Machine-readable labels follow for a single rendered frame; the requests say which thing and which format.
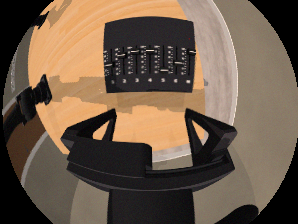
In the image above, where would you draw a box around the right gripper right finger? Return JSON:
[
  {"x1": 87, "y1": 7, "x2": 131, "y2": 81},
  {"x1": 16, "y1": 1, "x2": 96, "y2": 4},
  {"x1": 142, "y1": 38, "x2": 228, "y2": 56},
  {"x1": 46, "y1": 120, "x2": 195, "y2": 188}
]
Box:
[{"x1": 184, "y1": 108, "x2": 238, "y2": 166}]

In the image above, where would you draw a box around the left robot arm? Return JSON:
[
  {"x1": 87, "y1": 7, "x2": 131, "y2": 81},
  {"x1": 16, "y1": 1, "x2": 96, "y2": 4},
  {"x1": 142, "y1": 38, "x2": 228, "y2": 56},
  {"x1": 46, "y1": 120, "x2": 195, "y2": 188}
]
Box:
[{"x1": 31, "y1": 11, "x2": 49, "y2": 30}]

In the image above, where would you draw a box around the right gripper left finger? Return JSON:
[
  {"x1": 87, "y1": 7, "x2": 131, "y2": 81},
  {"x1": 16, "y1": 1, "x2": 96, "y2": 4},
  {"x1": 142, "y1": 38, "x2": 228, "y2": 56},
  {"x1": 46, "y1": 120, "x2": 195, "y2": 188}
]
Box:
[{"x1": 64, "y1": 108, "x2": 117, "y2": 141}]

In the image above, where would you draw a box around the black lighting desk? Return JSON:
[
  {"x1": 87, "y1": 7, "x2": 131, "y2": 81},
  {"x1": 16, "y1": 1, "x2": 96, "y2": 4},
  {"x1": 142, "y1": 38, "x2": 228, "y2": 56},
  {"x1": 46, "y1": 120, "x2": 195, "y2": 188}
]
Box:
[{"x1": 103, "y1": 16, "x2": 196, "y2": 93}]

